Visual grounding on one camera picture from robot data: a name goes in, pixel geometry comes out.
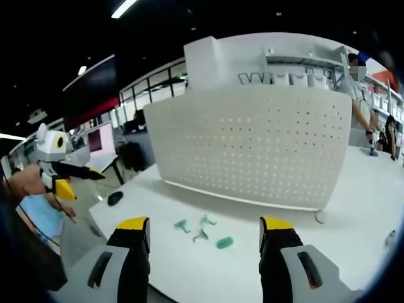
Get person's light blue clothing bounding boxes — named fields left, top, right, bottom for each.
left=18, top=194, right=66, bottom=246

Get black computer mouse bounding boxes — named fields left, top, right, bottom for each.
left=107, top=191, right=124, bottom=206

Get person's dark clothing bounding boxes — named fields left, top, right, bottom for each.
left=0, top=186, right=69, bottom=293

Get white perforated mounting plate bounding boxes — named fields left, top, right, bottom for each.
left=143, top=83, right=353, bottom=224

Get long ceiling light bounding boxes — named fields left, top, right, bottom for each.
left=110, top=0, right=140, bottom=19

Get white storage shelf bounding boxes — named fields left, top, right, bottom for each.
left=264, top=47, right=404, bottom=127

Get thin black cable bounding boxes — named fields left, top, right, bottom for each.
left=2, top=175, right=77, bottom=247

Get white office desk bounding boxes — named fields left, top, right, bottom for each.
left=85, top=150, right=128, bottom=186

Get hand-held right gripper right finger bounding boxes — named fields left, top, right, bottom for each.
left=258, top=216, right=364, bottom=303

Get black office chair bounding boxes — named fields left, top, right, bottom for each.
left=121, top=141, right=143, bottom=174

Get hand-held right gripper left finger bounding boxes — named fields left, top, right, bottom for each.
left=55, top=216, right=151, bottom=303

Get pink partition panel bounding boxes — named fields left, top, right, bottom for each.
left=87, top=127, right=115, bottom=153

